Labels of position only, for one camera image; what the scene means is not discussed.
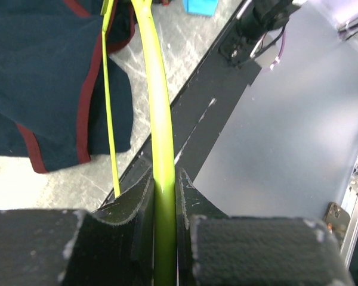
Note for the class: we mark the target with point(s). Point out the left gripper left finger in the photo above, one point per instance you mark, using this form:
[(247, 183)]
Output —
[(111, 246)]

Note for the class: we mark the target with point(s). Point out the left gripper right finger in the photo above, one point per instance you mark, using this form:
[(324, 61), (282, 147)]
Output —
[(214, 248)]

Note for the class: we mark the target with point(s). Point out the green hanger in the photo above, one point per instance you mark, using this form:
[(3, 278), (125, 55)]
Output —
[(158, 119)]

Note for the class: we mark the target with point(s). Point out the navy tank top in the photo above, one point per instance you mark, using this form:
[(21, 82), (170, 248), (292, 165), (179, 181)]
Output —
[(52, 102)]

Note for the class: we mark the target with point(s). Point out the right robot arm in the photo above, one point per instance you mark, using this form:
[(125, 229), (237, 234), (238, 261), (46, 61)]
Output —
[(258, 26)]

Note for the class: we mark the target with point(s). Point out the smartphone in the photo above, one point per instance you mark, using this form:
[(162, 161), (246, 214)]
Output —
[(336, 219)]

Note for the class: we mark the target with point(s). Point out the black base bar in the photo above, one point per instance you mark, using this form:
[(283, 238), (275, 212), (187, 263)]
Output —
[(204, 90)]

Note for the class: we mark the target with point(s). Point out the cyan garment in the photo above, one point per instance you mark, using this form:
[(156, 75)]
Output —
[(200, 7)]

